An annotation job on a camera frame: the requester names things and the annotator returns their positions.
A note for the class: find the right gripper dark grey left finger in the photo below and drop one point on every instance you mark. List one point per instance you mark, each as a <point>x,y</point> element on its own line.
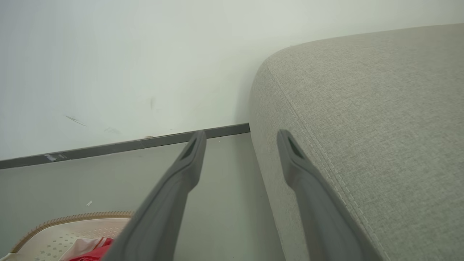
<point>159,214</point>

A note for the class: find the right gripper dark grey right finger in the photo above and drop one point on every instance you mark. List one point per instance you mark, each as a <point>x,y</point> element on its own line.
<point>322,217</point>

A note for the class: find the red garment with white trim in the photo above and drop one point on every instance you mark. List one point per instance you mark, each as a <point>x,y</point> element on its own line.
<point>92,254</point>

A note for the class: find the cream laundry basket brown rim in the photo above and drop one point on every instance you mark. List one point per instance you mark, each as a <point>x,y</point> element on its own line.
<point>54,235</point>

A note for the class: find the dark baseboard strip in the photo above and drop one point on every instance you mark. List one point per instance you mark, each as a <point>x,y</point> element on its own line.
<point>108,148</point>

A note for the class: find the grey fabric sofa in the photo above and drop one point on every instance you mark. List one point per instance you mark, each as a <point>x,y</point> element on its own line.
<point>380,108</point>

